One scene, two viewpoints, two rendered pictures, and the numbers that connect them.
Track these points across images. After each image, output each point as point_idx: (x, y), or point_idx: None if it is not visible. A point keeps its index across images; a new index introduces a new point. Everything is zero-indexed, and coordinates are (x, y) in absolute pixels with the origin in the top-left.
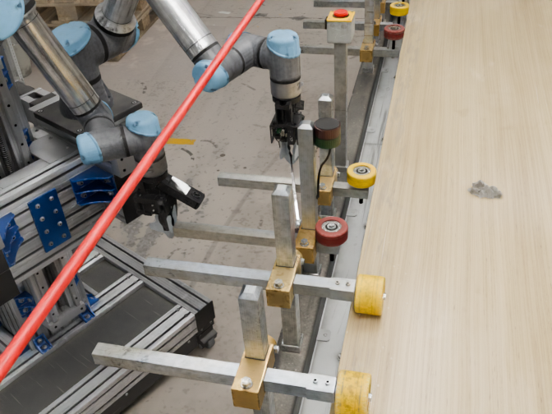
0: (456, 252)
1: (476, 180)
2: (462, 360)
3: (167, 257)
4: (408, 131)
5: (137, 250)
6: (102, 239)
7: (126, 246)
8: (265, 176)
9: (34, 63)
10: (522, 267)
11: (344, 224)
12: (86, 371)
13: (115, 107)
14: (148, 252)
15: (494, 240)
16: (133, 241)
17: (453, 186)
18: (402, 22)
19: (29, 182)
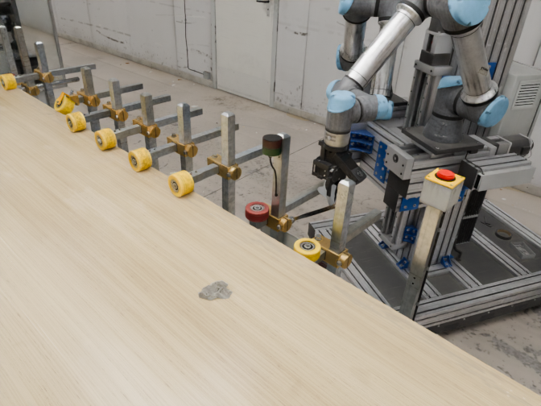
0: (177, 239)
1: (233, 297)
2: (117, 200)
3: (500, 366)
4: (349, 305)
5: (517, 351)
6: (491, 292)
7: (524, 345)
8: (360, 225)
9: None
10: (130, 255)
11: (253, 212)
12: (356, 258)
13: (434, 142)
14: (511, 357)
15: (165, 260)
16: (531, 352)
17: (240, 279)
18: None
19: (387, 133)
